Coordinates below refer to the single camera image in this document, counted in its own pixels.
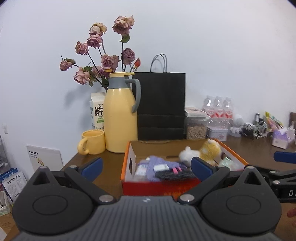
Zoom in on black braided cable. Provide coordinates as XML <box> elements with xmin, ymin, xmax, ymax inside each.
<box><xmin>154</xmin><ymin>168</ymin><xmax>197</xmax><ymax>181</ymax></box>

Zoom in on purple drawstring pouch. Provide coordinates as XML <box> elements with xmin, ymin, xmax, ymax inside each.
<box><xmin>145</xmin><ymin>156</ymin><xmax>187</xmax><ymax>182</ymax></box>

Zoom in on white yellow plush alpaca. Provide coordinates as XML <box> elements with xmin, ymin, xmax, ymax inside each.
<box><xmin>179</xmin><ymin>138</ymin><xmax>222</xmax><ymax>167</ymax></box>

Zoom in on purple tissue box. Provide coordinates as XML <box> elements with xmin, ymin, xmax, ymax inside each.
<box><xmin>272</xmin><ymin>128</ymin><xmax>295</xmax><ymax>150</ymax></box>

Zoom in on iridescent plastic wrapped item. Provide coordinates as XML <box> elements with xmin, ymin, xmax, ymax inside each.
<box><xmin>218</xmin><ymin>157</ymin><xmax>241</xmax><ymax>171</ymax></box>

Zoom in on yellow ceramic mug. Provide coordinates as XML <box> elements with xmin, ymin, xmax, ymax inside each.
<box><xmin>77</xmin><ymin>130</ymin><xmax>106</xmax><ymax>155</ymax></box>

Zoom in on small grey tin box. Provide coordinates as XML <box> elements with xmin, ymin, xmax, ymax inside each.
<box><xmin>206</xmin><ymin>126</ymin><xmax>228</xmax><ymax>142</ymax></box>

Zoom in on red cardboard box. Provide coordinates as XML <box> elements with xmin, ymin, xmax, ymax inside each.
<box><xmin>120</xmin><ymin>138</ymin><xmax>249</xmax><ymax>200</ymax></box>

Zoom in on white small case in box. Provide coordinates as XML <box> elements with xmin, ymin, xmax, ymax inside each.
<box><xmin>133</xmin><ymin>160</ymin><xmax>149</xmax><ymax>182</ymax></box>

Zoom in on clear food container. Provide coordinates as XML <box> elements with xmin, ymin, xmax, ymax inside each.
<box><xmin>185</xmin><ymin>107</ymin><xmax>209</xmax><ymax>140</ymax></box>

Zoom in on yellow thermos jug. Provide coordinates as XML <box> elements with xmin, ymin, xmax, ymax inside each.
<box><xmin>103</xmin><ymin>72</ymin><xmax>142</xmax><ymax>153</ymax></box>

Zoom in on white round robot toy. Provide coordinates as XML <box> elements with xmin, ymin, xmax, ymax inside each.
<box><xmin>229</xmin><ymin>114</ymin><xmax>244</xmax><ymax>138</ymax></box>

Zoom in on middle water bottle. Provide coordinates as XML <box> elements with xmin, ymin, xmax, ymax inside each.
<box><xmin>213</xmin><ymin>96</ymin><xmax>224</xmax><ymax>127</ymax></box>

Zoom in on water bottle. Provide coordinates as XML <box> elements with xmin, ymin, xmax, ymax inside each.
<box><xmin>223</xmin><ymin>97</ymin><xmax>234</xmax><ymax>128</ymax></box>
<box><xmin>213</xmin><ymin>96</ymin><xmax>224</xmax><ymax>127</ymax></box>
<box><xmin>202</xmin><ymin>95</ymin><xmax>215</xmax><ymax>118</ymax></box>

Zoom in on left water bottle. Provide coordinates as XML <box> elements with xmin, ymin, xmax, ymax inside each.
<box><xmin>202</xmin><ymin>95</ymin><xmax>215</xmax><ymax>118</ymax></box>

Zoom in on white milk carton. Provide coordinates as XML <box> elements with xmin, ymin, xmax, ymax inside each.
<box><xmin>89</xmin><ymin>92</ymin><xmax>105</xmax><ymax>131</ymax></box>

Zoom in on right water bottle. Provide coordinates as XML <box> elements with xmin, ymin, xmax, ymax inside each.
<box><xmin>223</xmin><ymin>97</ymin><xmax>234</xmax><ymax>128</ymax></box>

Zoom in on black paper bag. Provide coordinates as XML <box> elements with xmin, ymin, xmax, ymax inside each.
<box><xmin>134</xmin><ymin>53</ymin><xmax>186</xmax><ymax>141</ymax></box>

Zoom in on dried pink rose bouquet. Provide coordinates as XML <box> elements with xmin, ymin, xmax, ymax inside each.
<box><xmin>59</xmin><ymin>16</ymin><xmax>141</xmax><ymax>90</ymax></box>

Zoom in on tangled cables pile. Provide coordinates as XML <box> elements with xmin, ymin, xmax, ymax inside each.
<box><xmin>241</xmin><ymin>112</ymin><xmax>270</xmax><ymax>140</ymax></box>

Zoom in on white panel against wall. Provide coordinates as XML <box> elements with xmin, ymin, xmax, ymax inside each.
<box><xmin>27</xmin><ymin>145</ymin><xmax>64</xmax><ymax>171</ymax></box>

